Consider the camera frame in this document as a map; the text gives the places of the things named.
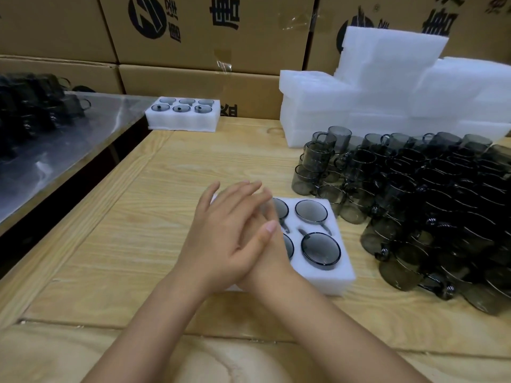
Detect dark mugs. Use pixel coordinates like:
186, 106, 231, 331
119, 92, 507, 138
0, 73, 92, 160

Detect person's left forearm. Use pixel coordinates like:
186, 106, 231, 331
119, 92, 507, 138
81, 271, 224, 383

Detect person's right hand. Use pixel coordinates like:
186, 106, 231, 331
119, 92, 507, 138
237, 188, 296, 294

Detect stainless steel table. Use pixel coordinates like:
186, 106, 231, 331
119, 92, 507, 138
0, 91, 159, 236

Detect stack of white foam trays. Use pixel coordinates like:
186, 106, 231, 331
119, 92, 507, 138
278, 26, 511, 149

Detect person's right forearm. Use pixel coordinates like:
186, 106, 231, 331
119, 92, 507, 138
251, 271, 432, 383

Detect pile of smoky glass mugs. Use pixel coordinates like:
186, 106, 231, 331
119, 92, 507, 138
291, 125, 511, 315

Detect person's left hand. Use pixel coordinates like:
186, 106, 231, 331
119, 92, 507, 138
171, 180, 277, 294

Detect white grooved foam tray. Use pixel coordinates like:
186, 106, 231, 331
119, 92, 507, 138
209, 193, 357, 296
144, 96, 221, 133

